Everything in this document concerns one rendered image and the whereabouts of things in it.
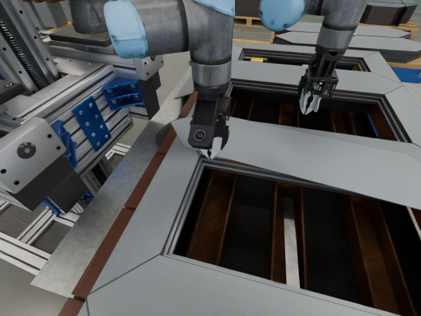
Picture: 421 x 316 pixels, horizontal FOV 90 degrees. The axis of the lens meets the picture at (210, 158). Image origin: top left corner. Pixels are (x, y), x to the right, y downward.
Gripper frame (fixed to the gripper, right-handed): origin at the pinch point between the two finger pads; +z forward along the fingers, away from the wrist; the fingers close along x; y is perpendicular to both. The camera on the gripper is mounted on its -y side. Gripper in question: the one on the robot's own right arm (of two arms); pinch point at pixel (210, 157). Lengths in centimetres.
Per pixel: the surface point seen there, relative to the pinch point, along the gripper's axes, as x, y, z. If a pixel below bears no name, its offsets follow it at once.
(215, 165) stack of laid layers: -1.3, 0.4, 3.2
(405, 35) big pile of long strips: -82, 117, 0
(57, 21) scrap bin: 403, 353, 73
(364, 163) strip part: -38.4, 7.7, 0.7
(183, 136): 9.8, 6.8, 0.6
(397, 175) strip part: -45.2, 5.6, 0.7
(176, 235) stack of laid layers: 2.0, -20.4, 3.3
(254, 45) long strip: -2, 84, 0
